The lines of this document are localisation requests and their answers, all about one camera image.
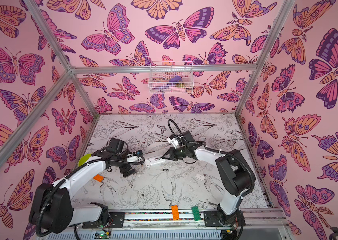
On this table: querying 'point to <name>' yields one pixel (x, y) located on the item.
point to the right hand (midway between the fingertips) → (164, 155)
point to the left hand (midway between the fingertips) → (133, 160)
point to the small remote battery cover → (200, 176)
